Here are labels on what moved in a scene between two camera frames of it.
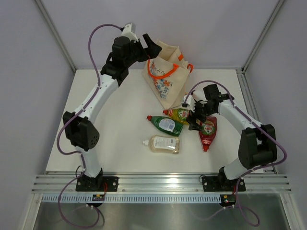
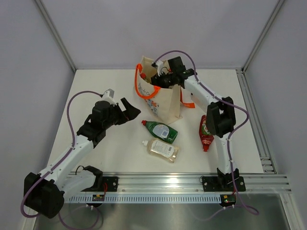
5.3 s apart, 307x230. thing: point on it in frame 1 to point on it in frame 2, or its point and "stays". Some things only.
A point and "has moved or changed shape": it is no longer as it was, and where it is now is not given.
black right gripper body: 204,109 to 165,80
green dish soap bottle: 166,125 to 160,131
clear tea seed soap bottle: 162,143 has moved or changed shape
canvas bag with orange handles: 165,75 has moved or changed shape
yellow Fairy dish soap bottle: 179,114 to 143,75
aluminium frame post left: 55,32 stays
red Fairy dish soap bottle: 208,133 stays
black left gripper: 150,52 to 129,114
